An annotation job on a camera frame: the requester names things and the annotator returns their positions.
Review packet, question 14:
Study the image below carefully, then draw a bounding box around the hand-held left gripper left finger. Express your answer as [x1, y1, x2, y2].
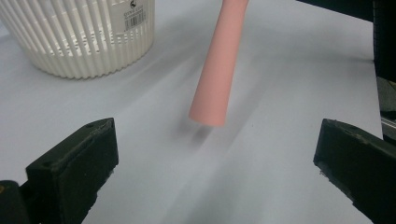
[20, 117, 120, 224]

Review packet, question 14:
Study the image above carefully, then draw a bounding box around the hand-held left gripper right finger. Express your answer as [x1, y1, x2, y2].
[312, 118, 396, 224]

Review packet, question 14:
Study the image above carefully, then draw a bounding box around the white plastic basket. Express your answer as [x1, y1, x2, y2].
[0, 0, 156, 80]

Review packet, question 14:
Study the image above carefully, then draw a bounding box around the pink hairbrush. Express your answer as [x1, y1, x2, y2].
[188, 0, 250, 128]

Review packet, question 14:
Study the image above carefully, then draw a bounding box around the metal floor rail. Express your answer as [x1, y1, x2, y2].
[379, 115, 396, 133]

